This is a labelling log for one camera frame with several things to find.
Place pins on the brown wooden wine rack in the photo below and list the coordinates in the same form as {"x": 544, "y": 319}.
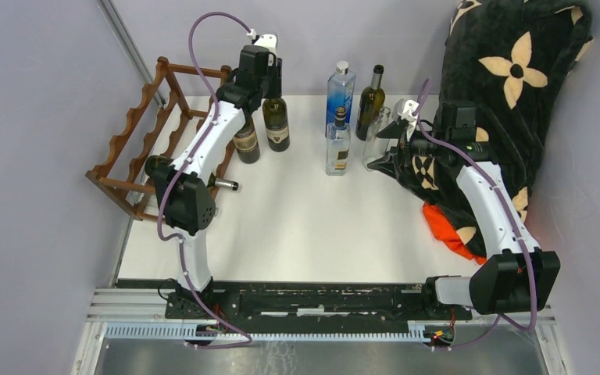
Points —
{"x": 120, "y": 191}

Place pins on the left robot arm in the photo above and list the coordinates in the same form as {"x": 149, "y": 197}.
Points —
{"x": 182, "y": 185}

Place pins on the aluminium corner profile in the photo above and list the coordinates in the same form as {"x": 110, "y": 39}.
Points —
{"x": 128, "y": 44}

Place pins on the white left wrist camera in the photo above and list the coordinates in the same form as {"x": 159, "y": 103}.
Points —
{"x": 266, "y": 40}

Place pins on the green wine bottle brown label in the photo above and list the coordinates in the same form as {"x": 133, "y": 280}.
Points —
{"x": 155, "y": 161}

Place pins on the orange cloth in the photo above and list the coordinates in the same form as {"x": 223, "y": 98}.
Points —
{"x": 456, "y": 240}

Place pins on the black floral blanket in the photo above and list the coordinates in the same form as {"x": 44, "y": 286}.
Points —
{"x": 511, "y": 59}

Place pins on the blue square glass bottle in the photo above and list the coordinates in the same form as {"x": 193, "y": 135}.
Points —
{"x": 340, "y": 91}

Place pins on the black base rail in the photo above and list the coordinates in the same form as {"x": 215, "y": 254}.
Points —
{"x": 231, "y": 312}

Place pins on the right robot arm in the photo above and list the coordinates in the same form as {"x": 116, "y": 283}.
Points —
{"x": 518, "y": 275}

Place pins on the clear round glass bottle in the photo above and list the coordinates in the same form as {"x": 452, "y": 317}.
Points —
{"x": 375, "y": 147}

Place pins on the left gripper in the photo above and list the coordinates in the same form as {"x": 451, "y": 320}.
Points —
{"x": 275, "y": 68}

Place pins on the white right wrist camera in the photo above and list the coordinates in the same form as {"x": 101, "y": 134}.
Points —
{"x": 406, "y": 118}

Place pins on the clear square bottle black cap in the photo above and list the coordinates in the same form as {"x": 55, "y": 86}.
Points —
{"x": 338, "y": 144}

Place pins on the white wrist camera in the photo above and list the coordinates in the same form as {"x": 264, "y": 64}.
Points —
{"x": 266, "y": 40}
{"x": 406, "y": 118}

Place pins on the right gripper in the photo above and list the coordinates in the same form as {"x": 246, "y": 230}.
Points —
{"x": 388, "y": 164}

